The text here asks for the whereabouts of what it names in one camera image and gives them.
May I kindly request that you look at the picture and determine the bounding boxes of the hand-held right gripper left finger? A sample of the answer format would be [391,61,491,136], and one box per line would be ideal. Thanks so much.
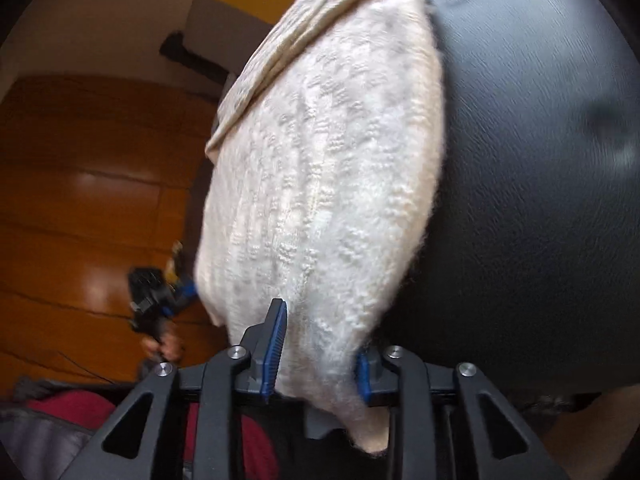
[60,298,289,480]

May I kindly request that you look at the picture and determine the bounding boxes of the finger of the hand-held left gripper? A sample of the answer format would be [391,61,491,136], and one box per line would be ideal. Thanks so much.
[167,280,198,316]

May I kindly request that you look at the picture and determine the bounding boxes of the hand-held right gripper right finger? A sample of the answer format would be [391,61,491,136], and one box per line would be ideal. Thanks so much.
[354,344,571,480]

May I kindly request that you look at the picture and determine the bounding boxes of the cream knit sweater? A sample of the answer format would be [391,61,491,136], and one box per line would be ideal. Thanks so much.
[194,0,447,456]

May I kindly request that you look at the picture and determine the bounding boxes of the person's left hand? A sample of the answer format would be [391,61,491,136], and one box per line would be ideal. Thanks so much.
[141,327,187,363]

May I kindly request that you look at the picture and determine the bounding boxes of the person's red top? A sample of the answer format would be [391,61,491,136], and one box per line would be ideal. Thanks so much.
[25,390,281,480]

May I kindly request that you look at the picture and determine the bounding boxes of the person's grey jacket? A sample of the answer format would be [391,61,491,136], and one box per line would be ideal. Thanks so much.
[0,375,101,480]

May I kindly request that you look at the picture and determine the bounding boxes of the black leaning board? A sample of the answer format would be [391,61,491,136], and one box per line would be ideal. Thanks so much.
[159,30,236,86]

